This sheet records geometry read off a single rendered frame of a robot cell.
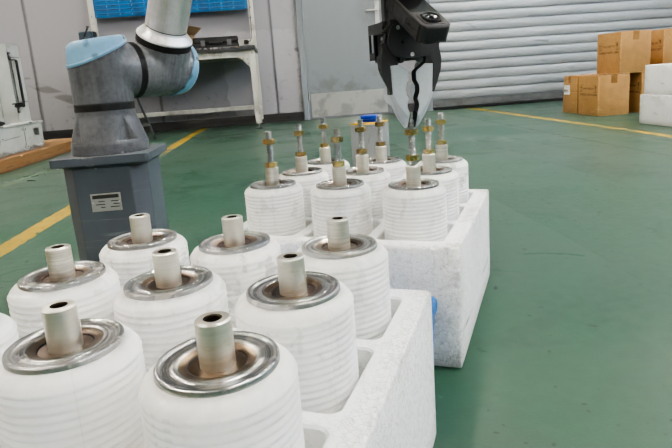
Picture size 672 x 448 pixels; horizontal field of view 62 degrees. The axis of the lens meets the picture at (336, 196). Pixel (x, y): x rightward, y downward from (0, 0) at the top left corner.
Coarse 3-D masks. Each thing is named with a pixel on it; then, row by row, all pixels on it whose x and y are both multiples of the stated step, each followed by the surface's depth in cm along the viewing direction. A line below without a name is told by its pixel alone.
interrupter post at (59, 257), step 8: (48, 248) 52; (56, 248) 52; (64, 248) 52; (48, 256) 51; (56, 256) 51; (64, 256) 52; (72, 256) 53; (48, 264) 52; (56, 264) 52; (64, 264) 52; (72, 264) 53; (56, 272) 52; (64, 272) 52; (72, 272) 53; (56, 280) 52
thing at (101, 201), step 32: (64, 160) 107; (96, 160) 108; (128, 160) 108; (96, 192) 110; (128, 192) 111; (160, 192) 122; (96, 224) 111; (128, 224) 112; (160, 224) 119; (96, 256) 112
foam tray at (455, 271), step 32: (480, 192) 109; (448, 224) 89; (480, 224) 99; (416, 256) 78; (448, 256) 77; (480, 256) 99; (416, 288) 79; (448, 288) 78; (480, 288) 99; (448, 320) 79; (448, 352) 80
